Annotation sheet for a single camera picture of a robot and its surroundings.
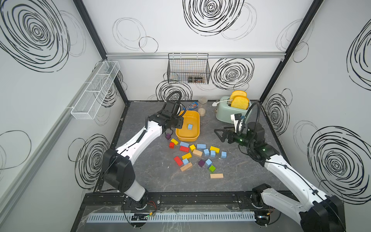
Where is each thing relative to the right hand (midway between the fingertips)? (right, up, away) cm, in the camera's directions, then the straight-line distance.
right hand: (220, 130), depth 75 cm
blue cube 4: (+5, -17, +14) cm, 23 cm away
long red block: (-23, -21, +13) cm, 34 cm away
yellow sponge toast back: (+17, +23, +21) cm, 35 cm away
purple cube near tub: (-31, -7, +24) cm, 39 cm away
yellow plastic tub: (-15, -3, +26) cm, 30 cm away
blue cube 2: (-5, -15, +14) cm, 21 cm away
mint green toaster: (+8, +11, +23) cm, 27 cm away
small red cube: (-28, -12, +18) cm, 35 cm away
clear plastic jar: (-6, +17, +27) cm, 33 cm away
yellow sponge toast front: (+17, +16, +20) cm, 31 cm away
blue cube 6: (-4, -20, +10) cm, 23 cm away
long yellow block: (-17, -18, +14) cm, 28 cm away
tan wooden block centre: (-11, -16, +14) cm, 24 cm away
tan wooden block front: (0, -27, +8) cm, 28 cm away
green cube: (-3, -23, +8) cm, 25 cm away
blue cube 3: (-1, -16, +14) cm, 21 cm away
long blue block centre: (-8, -13, +18) cm, 24 cm away
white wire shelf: (-68, +15, -1) cm, 69 cm away
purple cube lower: (-9, -21, +12) cm, 26 cm away
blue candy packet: (-11, +17, +40) cm, 45 cm away
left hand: (-22, +5, +10) cm, 25 cm away
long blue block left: (-21, -11, +19) cm, 30 cm away
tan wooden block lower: (-18, -23, +10) cm, 30 cm away
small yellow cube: (-14, -13, +16) cm, 25 cm away
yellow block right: (0, -14, +17) cm, 22 cm away
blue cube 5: (-18, -20, +11) cm, 30 cm away
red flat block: (-19, -14, +18) cm, 30 cm away
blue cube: (-15, 0, +27) cm, 31 cm away
